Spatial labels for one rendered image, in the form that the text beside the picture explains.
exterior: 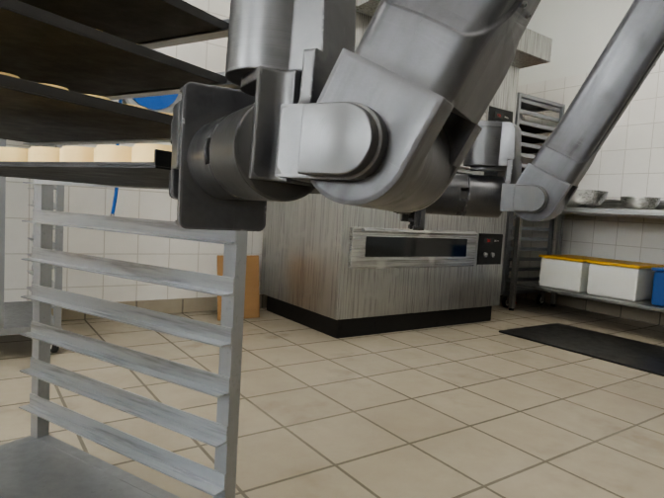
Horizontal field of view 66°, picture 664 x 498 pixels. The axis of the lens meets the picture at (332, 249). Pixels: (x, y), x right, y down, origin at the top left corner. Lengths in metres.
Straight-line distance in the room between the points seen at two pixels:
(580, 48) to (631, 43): 4.74
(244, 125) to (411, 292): 3.10
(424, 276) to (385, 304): 0.36
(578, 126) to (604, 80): 0.06
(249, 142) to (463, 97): 0.11
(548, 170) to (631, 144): 4.33
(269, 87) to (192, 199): 0.12
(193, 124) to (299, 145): 0.15
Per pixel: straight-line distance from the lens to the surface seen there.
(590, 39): 5.43
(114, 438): 1.26
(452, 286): 3.62
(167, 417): 1.11
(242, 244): 0.94
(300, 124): 0.25
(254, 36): 0.30
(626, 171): 5.00
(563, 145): 0.69
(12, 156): 0.66
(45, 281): 1.42
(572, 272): 4.43
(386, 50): 0.25
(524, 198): 0.68
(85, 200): 3.42
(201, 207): 0.38
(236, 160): 0.28
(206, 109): 0.39
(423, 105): 0.23
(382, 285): 3.17
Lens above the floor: 0.74
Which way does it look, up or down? 4 degrees down
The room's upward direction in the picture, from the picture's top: 3 degrees clockwise
